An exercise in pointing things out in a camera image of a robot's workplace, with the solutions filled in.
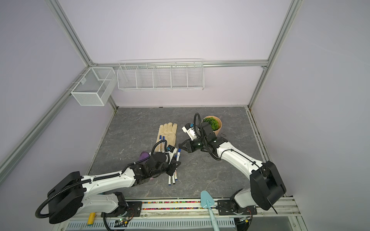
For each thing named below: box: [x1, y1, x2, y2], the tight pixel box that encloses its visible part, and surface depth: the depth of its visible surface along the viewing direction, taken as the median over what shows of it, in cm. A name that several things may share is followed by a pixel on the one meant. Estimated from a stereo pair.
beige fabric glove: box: [154, 122, 178, 153], surface depth 107 cm
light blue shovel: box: [200, 190, 220, 231], surface depth 76 cm
